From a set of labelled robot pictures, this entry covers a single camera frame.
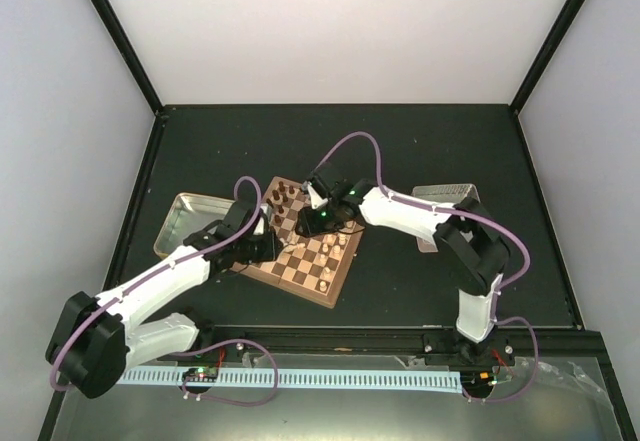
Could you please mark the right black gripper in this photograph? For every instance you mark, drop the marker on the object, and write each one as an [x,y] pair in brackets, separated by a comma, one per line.
[311,228]

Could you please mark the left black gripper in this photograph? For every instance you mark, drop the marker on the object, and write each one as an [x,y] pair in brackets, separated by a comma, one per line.
[270,253]

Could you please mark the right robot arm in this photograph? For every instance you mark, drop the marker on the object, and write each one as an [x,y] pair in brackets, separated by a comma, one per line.
[462,231]

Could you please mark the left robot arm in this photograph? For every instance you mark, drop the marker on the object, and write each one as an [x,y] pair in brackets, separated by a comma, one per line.
[98,338]

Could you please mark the wooden chess board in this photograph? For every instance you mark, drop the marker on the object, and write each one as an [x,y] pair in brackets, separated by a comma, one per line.
[312,268]

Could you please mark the left metal tray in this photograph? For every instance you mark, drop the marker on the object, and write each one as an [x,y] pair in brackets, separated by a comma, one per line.
[188,213]

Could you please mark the metal tray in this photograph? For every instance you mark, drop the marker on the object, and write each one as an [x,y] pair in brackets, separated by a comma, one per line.
[188,213]
[447,195]

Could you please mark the right metal tray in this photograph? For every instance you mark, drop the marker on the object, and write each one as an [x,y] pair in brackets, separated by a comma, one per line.
[447,195]

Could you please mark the white slotted cable duct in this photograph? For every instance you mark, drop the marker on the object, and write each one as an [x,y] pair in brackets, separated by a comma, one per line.
[266,378]

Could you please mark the black mounting rail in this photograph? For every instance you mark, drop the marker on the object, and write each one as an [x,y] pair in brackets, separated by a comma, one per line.
[442,346]

